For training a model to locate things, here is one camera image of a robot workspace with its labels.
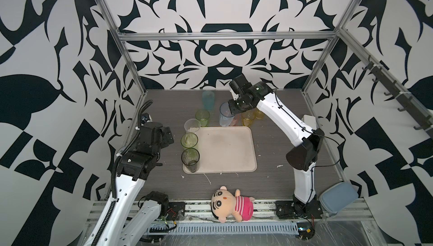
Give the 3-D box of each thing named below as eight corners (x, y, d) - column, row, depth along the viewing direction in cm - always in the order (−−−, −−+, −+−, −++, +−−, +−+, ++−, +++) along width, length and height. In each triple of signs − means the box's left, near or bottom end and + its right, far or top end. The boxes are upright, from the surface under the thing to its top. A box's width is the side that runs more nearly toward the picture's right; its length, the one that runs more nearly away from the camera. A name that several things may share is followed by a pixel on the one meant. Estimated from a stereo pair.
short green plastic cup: (195, 123, 104) (193, 113, 97) (200, 117, 107) (199, 107, 100) (206, 128, 102) (205, 119, 94) (211, 122, 105) (210, 112, 98)
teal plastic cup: (202, 110, 111) (201, 99, 103) (203, 101, 116) (202, 90, 108) (214, 110, 111) (214, 99, 103) (214, 101, 116) (214, 90, 108)
